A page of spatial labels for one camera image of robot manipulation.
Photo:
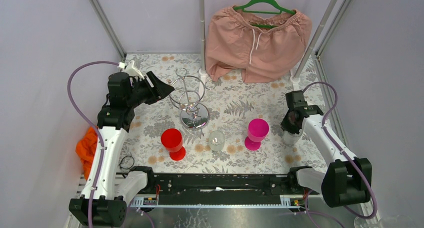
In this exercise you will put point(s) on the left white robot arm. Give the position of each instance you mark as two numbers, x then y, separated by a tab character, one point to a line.
101	202

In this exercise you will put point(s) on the floral table mat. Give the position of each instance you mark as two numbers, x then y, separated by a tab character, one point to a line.
232	105

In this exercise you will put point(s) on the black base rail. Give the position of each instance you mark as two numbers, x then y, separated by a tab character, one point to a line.
218	190

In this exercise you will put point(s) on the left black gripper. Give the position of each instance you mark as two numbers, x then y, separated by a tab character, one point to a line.
149	88

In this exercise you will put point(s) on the clear glass bottom corner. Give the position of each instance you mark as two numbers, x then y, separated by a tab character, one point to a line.
361	222

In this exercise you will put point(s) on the pink drawstring shorts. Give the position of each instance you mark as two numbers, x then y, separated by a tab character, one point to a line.
264	49

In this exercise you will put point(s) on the green clothes hanger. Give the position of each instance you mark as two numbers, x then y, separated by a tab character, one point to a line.
266	7

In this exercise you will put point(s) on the red plastic wine glass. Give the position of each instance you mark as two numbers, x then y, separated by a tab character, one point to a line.
172	140

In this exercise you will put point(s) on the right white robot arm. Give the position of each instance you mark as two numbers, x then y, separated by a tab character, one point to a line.
347	177

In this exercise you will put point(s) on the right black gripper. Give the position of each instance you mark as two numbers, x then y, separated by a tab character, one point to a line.
285	126

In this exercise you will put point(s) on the pink plastic wine glass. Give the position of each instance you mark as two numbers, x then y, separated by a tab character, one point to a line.
257	131

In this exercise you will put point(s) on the clear wine glass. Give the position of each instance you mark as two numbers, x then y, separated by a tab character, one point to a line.
290	139
217	140

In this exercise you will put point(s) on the chrome wire glass rack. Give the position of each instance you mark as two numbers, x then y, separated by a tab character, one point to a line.
189	91

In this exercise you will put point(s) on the orange cloth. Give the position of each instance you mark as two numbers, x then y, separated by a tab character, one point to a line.
85	149

